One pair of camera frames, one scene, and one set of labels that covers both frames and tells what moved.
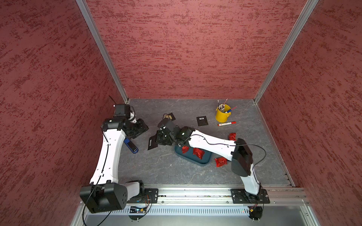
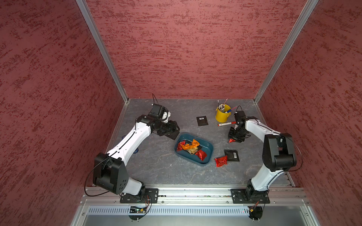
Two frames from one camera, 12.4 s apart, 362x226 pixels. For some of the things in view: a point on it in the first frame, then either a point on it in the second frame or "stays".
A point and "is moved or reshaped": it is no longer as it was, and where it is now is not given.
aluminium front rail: [278, 196] stays
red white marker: [226, 123] stays
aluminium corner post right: [306, 11] stays
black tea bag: [152, 141] is moved or reshaped
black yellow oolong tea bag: [170, 116] -> [192, 151]
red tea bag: [185, 149] is moved or reshaped
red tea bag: [220, 161] stays
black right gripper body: [164, 137] -> [238, 133]
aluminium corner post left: [92, 24] stays
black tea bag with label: [202, 120] stays
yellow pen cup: [223, 111] stays
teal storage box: [190, 157] stays
